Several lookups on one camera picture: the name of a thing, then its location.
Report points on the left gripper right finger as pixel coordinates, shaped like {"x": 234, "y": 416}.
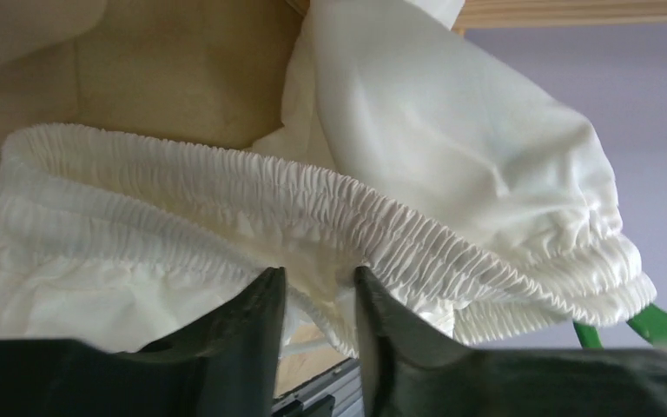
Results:
{"x": 408, "y": 368}

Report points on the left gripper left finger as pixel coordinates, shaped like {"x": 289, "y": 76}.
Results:
{"x": 222, "y": 364}

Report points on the white shorts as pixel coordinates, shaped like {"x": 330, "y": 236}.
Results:
{"x": 480, "y": 202}

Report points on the green hanger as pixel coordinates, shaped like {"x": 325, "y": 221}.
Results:
{"x": 651, "y": 325}

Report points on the beige shorts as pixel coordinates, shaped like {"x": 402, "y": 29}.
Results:
{"x": 195, "y": 71}

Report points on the wooden clothes rack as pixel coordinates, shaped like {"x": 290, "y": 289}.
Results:
{"x": 490, "y": 14}

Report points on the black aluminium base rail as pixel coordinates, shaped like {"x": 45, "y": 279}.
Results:
{"x": 333, "y": 393}

